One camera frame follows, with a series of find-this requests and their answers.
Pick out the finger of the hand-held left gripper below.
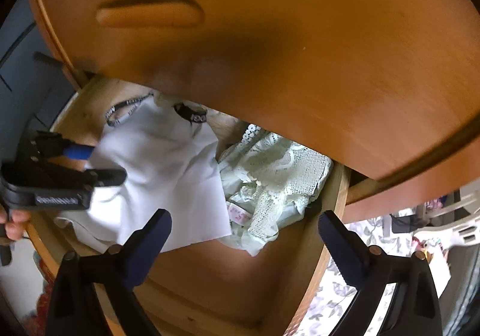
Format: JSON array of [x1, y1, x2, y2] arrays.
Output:
[[20, 129, 95, 162], [80, 168, 127, 188]]

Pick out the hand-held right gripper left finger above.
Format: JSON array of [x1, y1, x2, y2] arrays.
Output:
[[45, 208, 173, 336]]

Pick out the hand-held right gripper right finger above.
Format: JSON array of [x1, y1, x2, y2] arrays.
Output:
[[318, 210, 443, 336]]

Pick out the white black-banded garment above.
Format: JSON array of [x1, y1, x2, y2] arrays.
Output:
[[56, 92, 233, 254]]

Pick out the wooden drawer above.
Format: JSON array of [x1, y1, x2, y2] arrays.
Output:
[[22, 75, 349, 336], [35, 0, 480, 182]]

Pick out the closed wooden drawer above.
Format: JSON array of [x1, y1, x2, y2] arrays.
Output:
[[35, 0, 480, 182]]

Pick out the person's left hand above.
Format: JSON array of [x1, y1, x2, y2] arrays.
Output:
[[0, 206, 32, 243]]

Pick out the wooden nightstand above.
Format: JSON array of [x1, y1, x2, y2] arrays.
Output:
[[26, 0, 480, 225]]

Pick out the grey floral blanket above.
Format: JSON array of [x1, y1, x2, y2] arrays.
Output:
[[287, 214, 424, 336]]

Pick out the black charger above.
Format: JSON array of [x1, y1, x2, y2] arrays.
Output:
[[390, 214, 413, 234]]

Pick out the pale green lace garment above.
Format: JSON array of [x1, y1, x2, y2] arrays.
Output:
[[217, 124, 332, 257]]

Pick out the red floral cloth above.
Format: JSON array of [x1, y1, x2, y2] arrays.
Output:
[[22, 250, 57, 336]]

